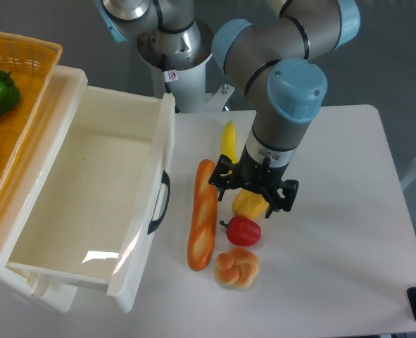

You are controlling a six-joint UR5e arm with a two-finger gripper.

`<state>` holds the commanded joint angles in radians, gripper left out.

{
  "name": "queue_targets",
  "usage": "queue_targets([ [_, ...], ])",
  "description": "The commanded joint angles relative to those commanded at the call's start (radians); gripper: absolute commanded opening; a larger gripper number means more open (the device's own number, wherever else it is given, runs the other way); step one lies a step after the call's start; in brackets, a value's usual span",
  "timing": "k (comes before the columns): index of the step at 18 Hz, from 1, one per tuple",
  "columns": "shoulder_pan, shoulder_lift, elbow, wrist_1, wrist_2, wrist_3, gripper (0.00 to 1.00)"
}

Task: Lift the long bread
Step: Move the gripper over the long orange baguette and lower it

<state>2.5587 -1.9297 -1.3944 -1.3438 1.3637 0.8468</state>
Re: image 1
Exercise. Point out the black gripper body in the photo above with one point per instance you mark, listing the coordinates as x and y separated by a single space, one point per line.
260 170

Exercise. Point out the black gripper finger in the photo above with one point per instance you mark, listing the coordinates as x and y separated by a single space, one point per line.
281 196
224 176

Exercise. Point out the long orange baguette bread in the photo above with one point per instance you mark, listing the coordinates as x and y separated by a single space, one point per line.
204 215

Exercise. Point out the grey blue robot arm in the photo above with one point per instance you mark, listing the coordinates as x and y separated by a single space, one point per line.
272 67

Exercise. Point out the round knotted bread roll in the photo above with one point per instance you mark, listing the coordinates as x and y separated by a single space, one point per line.
236 268

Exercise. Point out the yellow banana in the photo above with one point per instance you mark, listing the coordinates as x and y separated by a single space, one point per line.
227 144

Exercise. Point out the yellow bell pepper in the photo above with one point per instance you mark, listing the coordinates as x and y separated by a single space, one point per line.
249 204

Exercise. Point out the red bell pepper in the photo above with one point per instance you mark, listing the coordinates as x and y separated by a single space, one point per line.
242 231

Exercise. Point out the white plastic drawer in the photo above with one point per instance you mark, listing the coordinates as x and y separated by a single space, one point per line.
106 193

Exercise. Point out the orange woven plastic basket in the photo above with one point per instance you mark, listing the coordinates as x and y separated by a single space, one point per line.
31 63

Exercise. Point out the white plastic drawer cabinet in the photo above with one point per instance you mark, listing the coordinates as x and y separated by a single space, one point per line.
42 143

